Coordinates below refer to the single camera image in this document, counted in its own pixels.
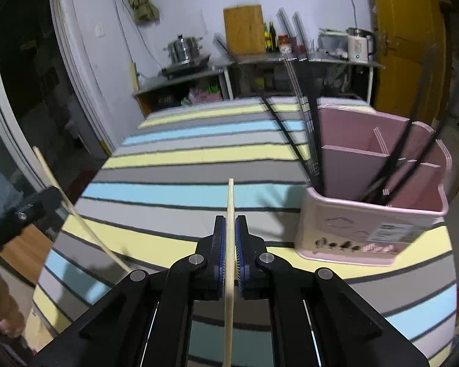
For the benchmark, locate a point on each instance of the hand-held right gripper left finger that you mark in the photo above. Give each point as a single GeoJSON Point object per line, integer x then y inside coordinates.
{"type": "Point", "coordinates": [220, 260]}

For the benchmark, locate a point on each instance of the wooden cutting board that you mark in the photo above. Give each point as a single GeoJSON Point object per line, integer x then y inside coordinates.
{"type": "Point", "coordinates": [244, 28]}

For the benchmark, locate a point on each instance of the dark oil bottle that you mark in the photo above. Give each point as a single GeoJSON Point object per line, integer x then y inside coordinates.
{"type": "Point", "coordinates": [270, 38]}

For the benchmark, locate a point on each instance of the person's left hand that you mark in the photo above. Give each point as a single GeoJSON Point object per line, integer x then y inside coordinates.
{"type": "Point", "coordinates": [4, 306]}

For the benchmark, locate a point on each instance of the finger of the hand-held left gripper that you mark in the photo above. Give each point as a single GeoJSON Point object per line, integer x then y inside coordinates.
{"type": "Point", "coordinates": [23, 214]}

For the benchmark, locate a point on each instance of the yellow wooden door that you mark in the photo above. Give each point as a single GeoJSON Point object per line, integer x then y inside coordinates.
{"type": "Point", "coordinates": [401, 46]}

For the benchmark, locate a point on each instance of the white electric kettle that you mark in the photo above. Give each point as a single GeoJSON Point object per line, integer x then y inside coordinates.
{"type": "Point", "coordinates": [357, 47]}

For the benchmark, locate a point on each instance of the black induction cooker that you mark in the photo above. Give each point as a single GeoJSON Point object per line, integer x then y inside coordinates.
{"type": "Point", "coordinates": [185, 68]}

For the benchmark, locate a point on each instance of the metal chopstick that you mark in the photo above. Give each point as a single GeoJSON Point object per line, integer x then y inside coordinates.
{"type": "Point", "coordinates": [298, 99]}
{"type": "Point", "coordinates": [309, 68]}

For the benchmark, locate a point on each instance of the clear plastic container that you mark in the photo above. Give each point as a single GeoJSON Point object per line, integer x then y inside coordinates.
{"type": "Point", "coordinates": [331, 44]}

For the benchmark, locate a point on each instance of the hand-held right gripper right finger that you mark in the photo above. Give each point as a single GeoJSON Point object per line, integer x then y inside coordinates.
{"type": "Point", "coordinates": [241, 260]}

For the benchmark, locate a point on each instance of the red food jar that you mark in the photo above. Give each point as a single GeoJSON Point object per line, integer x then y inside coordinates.
{"type": "Point", "coordinates": [286, 44]}

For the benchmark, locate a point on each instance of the pink utensil holder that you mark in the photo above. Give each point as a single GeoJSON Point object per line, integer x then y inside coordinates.
{"type": "Point", "coordinates": [329, 229]}

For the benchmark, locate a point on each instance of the striped tablecloth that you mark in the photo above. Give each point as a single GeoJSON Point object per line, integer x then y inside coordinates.
{"type": "Point", "coordinates": [176, 168]}

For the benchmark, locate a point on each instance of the white wall socket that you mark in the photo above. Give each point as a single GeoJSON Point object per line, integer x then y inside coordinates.
{"type": "Point", "coordinates": [99, 30]}

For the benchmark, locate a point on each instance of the metal kitchen shelf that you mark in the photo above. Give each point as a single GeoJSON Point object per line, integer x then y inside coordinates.
{"type": "Point", "coordinates": [252, 68]}

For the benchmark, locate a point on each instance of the wooden chopstick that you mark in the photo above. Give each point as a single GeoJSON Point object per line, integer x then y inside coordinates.
{"type": "Point", "coordinates": [230, 206]}
{"type": "Point", "coordinates": [84, 225]}

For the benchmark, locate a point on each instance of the steel steamer pot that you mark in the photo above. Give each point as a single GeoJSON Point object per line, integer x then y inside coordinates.
{"type": "Point", "coordinates": [183, 49]}

